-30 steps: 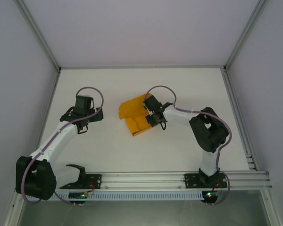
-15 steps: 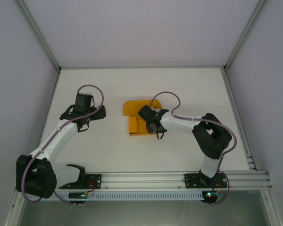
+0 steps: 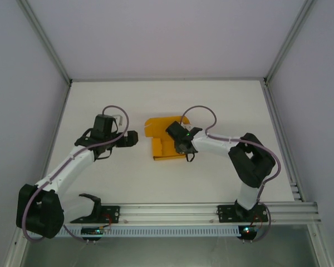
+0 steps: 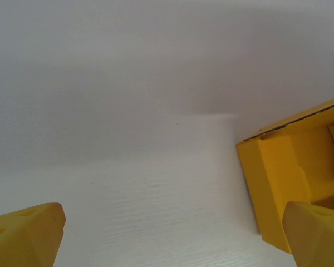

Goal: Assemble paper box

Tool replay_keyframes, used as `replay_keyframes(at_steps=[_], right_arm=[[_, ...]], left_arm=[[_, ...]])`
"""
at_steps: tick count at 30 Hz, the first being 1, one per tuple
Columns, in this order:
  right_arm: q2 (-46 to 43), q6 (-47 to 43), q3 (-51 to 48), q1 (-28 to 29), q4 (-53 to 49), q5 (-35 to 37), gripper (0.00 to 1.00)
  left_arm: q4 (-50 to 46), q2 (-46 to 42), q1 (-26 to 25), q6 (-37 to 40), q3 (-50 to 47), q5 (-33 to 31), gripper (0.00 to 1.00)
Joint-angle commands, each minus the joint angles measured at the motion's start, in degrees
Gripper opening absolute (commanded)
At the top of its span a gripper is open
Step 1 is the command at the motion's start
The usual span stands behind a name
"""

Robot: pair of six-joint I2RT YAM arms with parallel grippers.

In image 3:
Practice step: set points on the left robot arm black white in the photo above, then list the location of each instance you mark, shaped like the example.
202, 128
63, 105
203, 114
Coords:
39, 217

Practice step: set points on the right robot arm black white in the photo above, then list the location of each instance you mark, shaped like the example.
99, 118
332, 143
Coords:
247, 194

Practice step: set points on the small controller circuit board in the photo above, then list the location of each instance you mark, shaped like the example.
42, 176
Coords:
94, 231
247, 231

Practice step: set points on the grey metal panel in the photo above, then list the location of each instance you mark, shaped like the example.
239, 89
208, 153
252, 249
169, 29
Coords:
167, 253

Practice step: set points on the thin aluminium side rail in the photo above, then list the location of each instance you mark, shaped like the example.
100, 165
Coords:
61, 111

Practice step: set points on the wide aluminium mounting rail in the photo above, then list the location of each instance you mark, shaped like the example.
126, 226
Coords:
167, 212

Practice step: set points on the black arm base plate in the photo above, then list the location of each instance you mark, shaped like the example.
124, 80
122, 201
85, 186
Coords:
225, 214
112, 214

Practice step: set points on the grooved aluminium side rail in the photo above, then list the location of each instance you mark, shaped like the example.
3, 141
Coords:
281, 139

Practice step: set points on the aluminium frame post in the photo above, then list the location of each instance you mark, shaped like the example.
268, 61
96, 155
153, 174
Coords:
16, 244
48, 41
286, 41
320, 244

